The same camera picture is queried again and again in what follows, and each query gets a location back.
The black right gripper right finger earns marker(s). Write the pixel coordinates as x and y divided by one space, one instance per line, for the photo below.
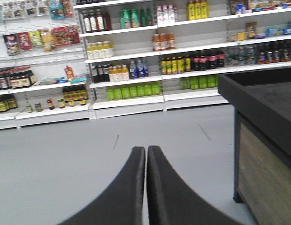
171 201

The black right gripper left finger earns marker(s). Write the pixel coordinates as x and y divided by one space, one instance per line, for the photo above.
121 203

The black wooden produce stand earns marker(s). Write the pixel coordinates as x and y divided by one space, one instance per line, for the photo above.
262 135

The white store shelving unit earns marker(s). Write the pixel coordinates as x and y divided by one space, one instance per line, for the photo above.
150 43

